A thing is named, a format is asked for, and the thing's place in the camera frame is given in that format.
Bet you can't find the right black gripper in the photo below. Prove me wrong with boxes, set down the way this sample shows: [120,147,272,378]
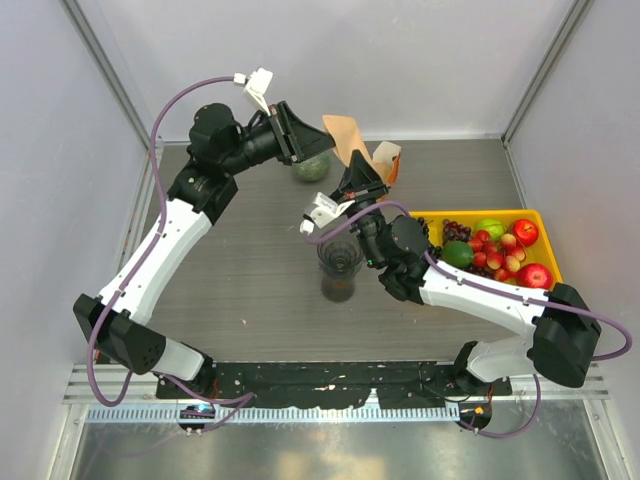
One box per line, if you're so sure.
[329,149,390,268]

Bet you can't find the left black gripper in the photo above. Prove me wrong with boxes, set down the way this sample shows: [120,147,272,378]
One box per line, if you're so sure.
[223,101,338,176]

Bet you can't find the brown paper coffee filter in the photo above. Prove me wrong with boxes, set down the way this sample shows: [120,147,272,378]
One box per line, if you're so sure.
[322,115,375,168]

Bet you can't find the glass coffee carafe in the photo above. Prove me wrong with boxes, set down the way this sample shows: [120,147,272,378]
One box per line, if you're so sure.
[320,265,359,303]

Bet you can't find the yellow plastic fruit tray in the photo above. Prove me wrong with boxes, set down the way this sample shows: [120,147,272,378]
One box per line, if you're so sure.
[411,210,563,290]

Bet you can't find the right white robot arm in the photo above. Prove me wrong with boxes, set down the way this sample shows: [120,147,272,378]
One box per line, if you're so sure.
[330,150,601,394]

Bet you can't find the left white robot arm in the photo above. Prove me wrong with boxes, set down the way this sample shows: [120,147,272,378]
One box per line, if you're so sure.
[73,102,335,398]

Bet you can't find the green netted melon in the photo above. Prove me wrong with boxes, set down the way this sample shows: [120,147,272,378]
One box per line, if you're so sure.
[291,152,332,183]

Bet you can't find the small red grape bunch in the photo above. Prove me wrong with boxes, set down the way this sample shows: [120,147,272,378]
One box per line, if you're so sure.
[442,219,472,245]

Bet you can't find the black grape bunch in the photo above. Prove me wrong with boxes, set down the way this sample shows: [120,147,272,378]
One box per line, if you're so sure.
[417,217,442,260]

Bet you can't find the dark green lime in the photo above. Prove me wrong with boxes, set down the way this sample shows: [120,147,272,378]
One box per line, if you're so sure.
[441,240,475,269]

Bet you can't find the light green apple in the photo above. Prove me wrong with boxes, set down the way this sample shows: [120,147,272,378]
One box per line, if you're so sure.
[474,218,507,241]

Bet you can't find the red lychee cluster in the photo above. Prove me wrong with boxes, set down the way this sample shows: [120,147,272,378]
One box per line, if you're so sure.
[467,231,526,282]

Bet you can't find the upper red apple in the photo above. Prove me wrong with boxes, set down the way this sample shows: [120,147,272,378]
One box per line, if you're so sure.
[510,219,539,247]

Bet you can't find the red apple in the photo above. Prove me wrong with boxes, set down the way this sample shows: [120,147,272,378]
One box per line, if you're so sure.
[516,263,554,290]
[510,219,539,247]

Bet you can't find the lower red apple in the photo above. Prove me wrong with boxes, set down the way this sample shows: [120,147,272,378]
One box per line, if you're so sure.
[516,263,554,290]

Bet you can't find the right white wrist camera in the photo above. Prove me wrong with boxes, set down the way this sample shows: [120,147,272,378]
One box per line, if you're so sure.
[299,192,354,235]

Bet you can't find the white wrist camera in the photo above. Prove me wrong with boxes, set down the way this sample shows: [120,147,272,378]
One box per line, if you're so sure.
[299,192,354,235]
[233,67,274,116]

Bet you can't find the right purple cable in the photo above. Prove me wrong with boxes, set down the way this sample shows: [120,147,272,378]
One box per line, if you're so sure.
[303,200,634,438]

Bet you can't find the purple cable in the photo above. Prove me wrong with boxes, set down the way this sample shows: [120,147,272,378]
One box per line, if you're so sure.
[303,200,634,438]
[87,74,257,437]

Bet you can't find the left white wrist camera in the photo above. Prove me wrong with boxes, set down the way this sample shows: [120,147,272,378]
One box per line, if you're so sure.
[233,67,274,116]

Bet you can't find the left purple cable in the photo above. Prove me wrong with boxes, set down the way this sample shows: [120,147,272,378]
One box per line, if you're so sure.
[87,74,257,437]

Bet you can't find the aluminium frame rail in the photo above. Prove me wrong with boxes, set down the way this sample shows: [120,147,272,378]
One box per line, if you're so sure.
[63,361,609,426]

